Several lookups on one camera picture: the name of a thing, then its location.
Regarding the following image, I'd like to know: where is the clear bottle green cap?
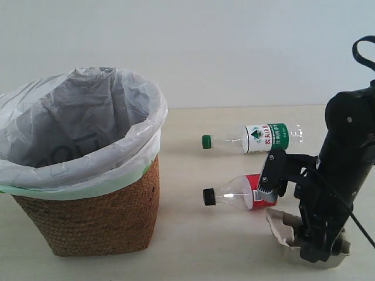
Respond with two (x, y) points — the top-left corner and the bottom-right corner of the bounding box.
(201, 122), (304, 154)

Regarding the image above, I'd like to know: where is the white plastic bin liner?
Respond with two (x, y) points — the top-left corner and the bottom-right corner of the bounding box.
(1, 67), (168, 201)

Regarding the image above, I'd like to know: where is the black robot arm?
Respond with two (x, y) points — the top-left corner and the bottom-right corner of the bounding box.
(289, 81), (374, 263)

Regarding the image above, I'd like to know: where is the black cable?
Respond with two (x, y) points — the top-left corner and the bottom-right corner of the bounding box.
(322, 35), (375, 248)

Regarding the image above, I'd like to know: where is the woven brown wicker basket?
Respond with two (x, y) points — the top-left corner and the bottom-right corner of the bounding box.
(14, 158), (160, 257)

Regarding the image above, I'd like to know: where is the clear bottle red label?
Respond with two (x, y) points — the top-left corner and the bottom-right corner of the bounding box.
(203, 174), (277, 210)

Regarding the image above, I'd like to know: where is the grey cardboard pulp tray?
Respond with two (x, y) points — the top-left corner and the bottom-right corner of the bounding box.
(265, 208), (351, 269)

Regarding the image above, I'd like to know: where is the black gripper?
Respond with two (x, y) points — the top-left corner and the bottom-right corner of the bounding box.
(285, 154), (353, 262)

